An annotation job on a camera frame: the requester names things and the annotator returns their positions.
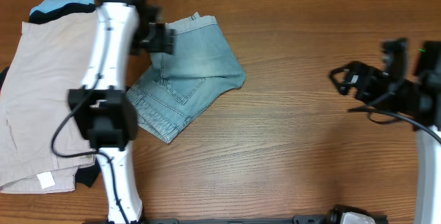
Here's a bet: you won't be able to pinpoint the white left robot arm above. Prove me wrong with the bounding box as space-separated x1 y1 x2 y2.
66 0 176 223

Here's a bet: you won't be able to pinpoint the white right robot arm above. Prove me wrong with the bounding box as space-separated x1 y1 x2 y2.
329 37 440 223

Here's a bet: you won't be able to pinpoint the light blue shirt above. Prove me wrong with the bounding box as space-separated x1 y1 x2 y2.
30 0 95 14

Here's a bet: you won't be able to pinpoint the light blue denim shorts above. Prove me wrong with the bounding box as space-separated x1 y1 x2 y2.
127 13 246 143

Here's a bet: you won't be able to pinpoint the black garment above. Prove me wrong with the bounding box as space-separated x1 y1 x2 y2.
0 2 103 188

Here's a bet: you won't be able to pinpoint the beige shorts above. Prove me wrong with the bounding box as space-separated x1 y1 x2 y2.
0 10 104 194

